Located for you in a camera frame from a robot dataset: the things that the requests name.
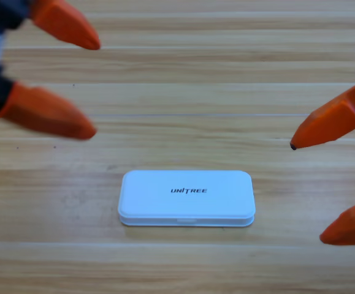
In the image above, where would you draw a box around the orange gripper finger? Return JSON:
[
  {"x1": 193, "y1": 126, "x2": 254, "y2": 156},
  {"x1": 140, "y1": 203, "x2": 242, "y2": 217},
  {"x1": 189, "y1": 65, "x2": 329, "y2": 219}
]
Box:
[{"x1": 319, "y1": 195, "x2": 355, "y2": 247}]

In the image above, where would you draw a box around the white Unitree pencil case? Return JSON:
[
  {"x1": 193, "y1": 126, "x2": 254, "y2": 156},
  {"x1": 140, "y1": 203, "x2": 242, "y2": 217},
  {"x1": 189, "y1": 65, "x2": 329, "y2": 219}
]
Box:
[{"x1": 117, "y1": 170, "x2": 257, "y2": 227}]

